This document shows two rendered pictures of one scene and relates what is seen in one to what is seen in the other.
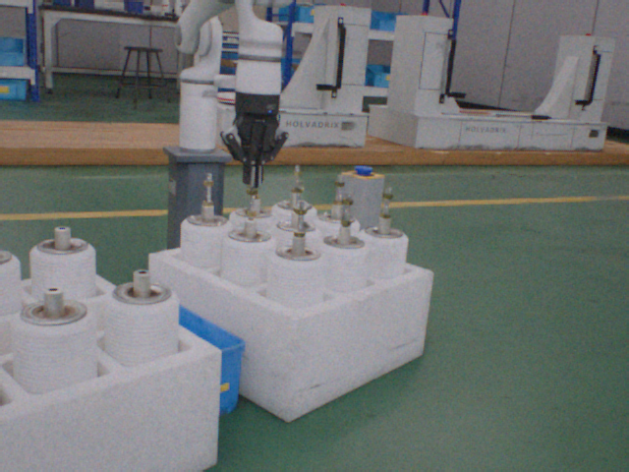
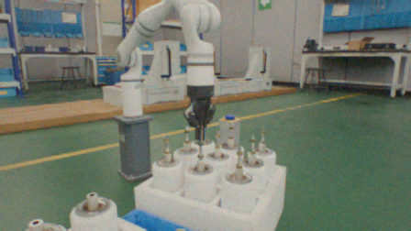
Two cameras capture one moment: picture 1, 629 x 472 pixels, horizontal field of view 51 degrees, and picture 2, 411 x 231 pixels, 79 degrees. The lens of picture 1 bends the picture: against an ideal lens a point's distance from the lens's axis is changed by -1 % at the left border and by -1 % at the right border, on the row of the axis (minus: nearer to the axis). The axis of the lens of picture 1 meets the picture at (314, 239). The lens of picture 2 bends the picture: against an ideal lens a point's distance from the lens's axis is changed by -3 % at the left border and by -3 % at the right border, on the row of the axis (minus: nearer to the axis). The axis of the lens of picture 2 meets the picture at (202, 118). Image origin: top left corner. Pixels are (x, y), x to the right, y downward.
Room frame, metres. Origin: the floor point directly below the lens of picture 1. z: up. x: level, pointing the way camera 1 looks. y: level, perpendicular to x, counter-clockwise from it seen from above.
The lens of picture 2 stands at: (0.43, 0.27, 0.56)
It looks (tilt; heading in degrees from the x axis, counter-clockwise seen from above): 12 degrees down; 347
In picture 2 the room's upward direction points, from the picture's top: straight up
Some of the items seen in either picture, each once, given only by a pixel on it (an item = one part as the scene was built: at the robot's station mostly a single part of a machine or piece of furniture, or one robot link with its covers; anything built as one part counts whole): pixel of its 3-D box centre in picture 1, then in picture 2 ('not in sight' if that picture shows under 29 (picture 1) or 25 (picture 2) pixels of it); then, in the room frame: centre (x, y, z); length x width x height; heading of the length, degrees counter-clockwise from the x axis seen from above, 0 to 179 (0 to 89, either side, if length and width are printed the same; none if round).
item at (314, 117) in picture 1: (280, 70); (142, 71); (3.65, 0.26, 0.45); 0.82 x 0.57 x 0.74; 117
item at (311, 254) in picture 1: (298, 253); (238, 177); (1.04, 0.03, 0.25); 0.08 x 0.08 x 0.01
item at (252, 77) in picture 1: (252, 72); (194, 72); (1.13, 0.13, 0.53); 0.11 x 0.09 x 0.06; 41
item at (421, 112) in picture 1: (496, 85); (229, 68); (4.32, -1.07, 0.45); 1.51 x 0.57 x 0.74; 117
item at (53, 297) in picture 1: (53, 302); not in sight; (0.72, 0.30, 0.26); 0.02 x 0.02 x 0.03
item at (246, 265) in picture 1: (247, 284); (200, 197); (1.12, 0.11, 0.16); 0.10 x 0.10 x 0.18
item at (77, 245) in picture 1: (63, 246); (93, 207); (0.97, 0.39, 0.25); 0.08 x 0.08 x 0.01
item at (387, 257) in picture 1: (378, 277); (261, 175); (1.22, -0.13, 0.16); 0.10 x 0.10 x 0.18
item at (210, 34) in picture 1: (200, 52); (130, 65); (1.69, 0.32, 0.54); 0.09 x 0.09 x 0.17; 31
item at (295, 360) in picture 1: (290, 306); (216, 200); (1.20, 0.04, 0.09); 0.39 x 0.39 x 0.18; 49
